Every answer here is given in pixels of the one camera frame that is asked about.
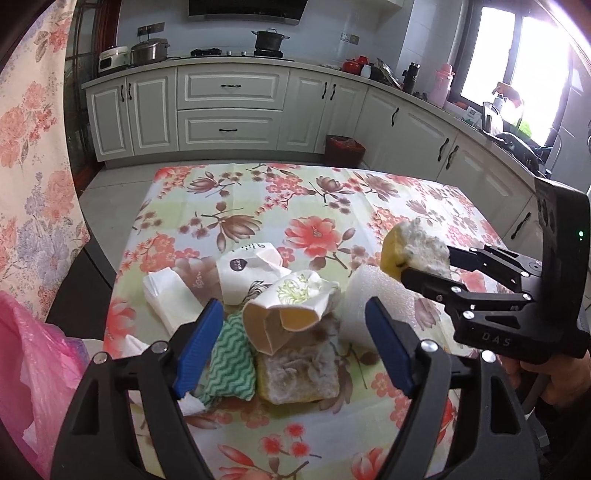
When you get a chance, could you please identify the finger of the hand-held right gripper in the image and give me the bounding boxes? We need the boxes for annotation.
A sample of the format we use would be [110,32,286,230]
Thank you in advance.
[401,267,537,325]
[448,244,544,292]

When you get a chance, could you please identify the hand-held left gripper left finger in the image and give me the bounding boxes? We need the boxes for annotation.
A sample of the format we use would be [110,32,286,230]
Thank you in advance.
[50,298,225,480]

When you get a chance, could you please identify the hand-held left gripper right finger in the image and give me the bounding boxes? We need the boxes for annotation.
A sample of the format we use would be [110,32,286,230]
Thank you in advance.
[365,296,541,480]

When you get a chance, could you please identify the yellow sponge white scourer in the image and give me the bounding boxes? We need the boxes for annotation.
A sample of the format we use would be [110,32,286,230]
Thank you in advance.
[256,340,339,406]
[381,219,452,282]

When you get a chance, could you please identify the white paper cup dark print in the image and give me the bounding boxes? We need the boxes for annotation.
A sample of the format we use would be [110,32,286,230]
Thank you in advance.
[217,242,293,306]

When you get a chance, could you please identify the crushed paper cup green print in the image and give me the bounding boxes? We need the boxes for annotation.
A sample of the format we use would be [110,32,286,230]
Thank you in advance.
[242,270,342,357]

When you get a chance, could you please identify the pink trash bag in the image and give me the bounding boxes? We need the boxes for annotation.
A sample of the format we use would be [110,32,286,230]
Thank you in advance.
[0,291,92,480]

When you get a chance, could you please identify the person's right hand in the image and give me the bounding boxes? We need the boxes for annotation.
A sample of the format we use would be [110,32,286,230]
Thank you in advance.
[501,351,591,416]

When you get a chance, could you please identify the green zigzag cloth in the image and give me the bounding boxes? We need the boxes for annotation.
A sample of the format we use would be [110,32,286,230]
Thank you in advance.
[203,318,257,408]

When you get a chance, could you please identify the crumpled white tissue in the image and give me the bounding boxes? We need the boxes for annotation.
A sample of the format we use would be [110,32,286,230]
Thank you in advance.
[178,390,211,416]

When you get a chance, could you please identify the white paper napkin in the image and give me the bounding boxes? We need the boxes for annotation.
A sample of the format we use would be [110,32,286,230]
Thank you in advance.
[142,270,206,334]

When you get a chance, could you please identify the white foam sheet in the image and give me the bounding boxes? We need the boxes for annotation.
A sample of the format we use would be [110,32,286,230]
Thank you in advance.
[339,264,417,352]

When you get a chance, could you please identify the black pan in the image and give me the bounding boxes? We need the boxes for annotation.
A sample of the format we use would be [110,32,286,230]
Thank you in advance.
[492,131,555,167]

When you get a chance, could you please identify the white spray bottle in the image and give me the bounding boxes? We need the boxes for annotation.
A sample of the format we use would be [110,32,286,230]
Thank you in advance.
[493,82,522,121]

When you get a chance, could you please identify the brown bin red bag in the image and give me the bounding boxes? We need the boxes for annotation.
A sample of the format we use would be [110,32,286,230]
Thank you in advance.
[325,135,365,168]

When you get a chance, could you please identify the floral tablecloth table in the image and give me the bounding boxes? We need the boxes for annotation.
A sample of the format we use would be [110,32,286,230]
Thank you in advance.
[102,161,522,480]

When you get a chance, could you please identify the pink thermos jug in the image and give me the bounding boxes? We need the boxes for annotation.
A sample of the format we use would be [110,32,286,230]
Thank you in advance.
[429,64,455,106]

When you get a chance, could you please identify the kitchen window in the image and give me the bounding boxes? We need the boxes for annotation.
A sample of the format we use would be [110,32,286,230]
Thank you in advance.
[455,0,591,139]

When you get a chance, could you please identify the steel tray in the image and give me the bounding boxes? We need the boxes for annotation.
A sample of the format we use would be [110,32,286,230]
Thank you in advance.
[374,58,402,88]

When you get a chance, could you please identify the white lower kitchen cabinets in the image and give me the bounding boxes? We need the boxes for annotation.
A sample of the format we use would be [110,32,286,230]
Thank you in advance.
[83,62,555,241]

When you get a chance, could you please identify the floral curtain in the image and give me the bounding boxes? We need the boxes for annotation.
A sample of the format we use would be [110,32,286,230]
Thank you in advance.
[0,0,92,296]

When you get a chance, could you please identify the black cooking pot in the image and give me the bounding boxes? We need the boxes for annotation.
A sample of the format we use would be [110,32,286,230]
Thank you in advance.
[252,28,291,52]

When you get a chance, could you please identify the black gas stove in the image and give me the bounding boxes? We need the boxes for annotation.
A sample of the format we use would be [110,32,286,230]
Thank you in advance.
[191,46,296,62]

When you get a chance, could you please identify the silver rice cooker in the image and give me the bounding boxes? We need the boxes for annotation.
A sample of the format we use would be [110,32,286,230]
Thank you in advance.
[130,39,171,65]

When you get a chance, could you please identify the white rice cooker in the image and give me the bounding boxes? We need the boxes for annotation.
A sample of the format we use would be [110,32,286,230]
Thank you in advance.
[98,46,130,75]

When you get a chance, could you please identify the black range hood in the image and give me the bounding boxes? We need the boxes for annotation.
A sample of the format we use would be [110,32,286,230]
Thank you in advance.
[188,0,309,24]

